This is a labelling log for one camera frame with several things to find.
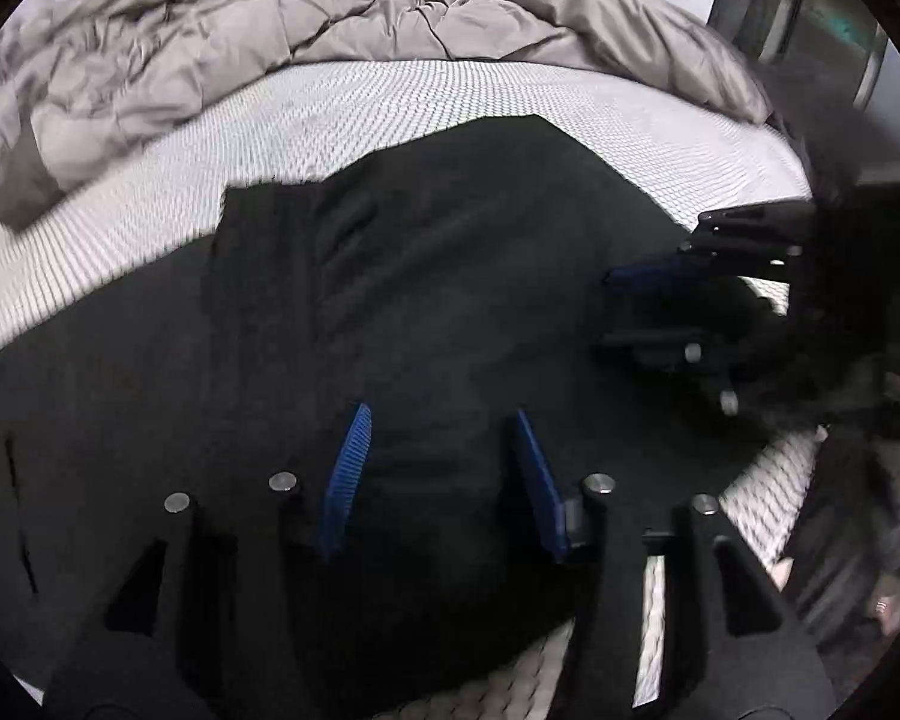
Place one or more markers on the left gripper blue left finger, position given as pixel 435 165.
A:
pixel 194 631

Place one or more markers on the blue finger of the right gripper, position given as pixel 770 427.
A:
pixel 761 241
pixel 730 366

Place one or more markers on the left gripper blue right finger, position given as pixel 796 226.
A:
pixel 732 648

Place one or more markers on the black pants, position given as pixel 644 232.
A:
pixel 448 283

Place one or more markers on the white patterned mattress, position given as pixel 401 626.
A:
pixel 306 122

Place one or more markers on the dark glass wardrobe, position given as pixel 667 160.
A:
pixel 830 69

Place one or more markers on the grey duvet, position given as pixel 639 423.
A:
pixel 84 83

